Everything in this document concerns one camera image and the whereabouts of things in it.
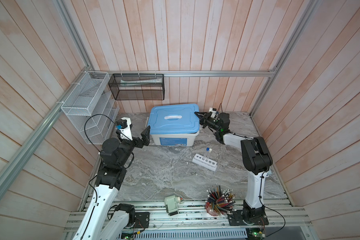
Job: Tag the blue plastic bin lid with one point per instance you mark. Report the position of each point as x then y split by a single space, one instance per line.
187 110

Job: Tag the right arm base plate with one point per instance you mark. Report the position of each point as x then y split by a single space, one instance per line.
247 217

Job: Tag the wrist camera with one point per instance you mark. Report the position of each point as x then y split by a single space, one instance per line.
214 113
123 129

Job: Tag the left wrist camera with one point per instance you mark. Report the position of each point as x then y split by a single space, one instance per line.
123 129

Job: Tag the white plastic storage bin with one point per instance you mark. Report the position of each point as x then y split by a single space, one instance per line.
175 136

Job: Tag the aluminium horizontal wall rail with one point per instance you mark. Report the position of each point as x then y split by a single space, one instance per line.
205 73

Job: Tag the green white box device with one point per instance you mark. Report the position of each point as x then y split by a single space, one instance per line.
172 204

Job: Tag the white wire wall rack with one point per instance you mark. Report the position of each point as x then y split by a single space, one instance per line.
90 106

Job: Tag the white test tube rack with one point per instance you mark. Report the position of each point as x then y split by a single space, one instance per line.
205 162

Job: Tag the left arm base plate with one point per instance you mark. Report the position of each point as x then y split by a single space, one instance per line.
139 220

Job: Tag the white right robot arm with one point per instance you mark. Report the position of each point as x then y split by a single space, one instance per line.
256 159

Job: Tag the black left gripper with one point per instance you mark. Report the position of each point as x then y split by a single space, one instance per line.
145 137

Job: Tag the black mesh wall shelf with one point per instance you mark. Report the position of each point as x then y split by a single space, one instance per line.
139 87

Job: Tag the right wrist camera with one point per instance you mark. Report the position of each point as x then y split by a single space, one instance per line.
214 113

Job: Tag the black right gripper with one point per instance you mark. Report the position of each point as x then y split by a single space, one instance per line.
204 120

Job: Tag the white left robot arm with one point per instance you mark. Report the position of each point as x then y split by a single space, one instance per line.
103 221

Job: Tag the cup of coloured pencils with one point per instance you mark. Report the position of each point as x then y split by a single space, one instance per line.
220 202

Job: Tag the blue capped test tube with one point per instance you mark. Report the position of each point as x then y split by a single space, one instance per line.
206 155

